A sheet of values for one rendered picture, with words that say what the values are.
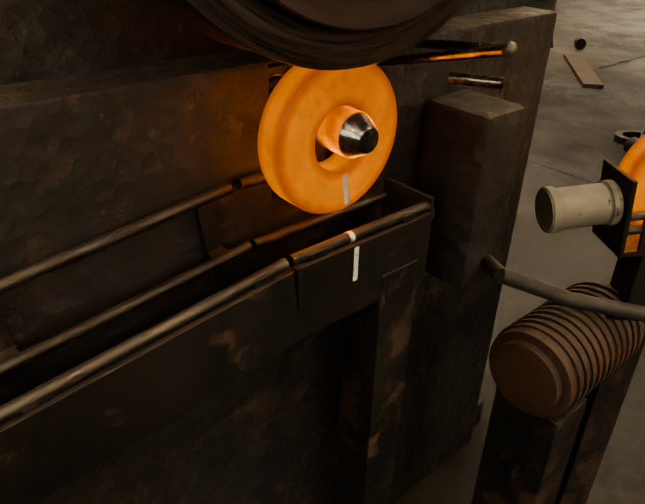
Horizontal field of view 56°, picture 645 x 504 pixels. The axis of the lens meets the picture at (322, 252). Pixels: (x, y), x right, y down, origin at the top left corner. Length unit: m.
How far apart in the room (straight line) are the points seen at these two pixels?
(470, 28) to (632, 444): 1.01
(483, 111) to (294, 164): 0.26
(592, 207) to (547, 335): 0.17
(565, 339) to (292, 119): 0.47
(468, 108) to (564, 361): 0.33
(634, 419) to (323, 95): 1.21
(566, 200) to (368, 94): 0.33
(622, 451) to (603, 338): 0.64
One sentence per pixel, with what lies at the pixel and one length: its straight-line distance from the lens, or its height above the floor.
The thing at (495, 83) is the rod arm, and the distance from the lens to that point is 0.56.
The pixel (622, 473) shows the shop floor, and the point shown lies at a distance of 1.46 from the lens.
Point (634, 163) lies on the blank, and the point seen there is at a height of 0.73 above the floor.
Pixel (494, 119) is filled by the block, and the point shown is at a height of 0.79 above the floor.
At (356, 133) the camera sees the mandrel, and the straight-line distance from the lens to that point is 0.55.
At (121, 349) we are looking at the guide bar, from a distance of 0.51.
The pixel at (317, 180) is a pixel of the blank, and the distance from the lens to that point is 0.58.
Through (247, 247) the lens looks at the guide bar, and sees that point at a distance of 0.62.
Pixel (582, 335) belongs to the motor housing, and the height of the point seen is 0.52.
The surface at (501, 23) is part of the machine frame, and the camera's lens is 0.88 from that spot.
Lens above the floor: 1.01
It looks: 30 degrees down
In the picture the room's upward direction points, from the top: 1 degrees clockwise
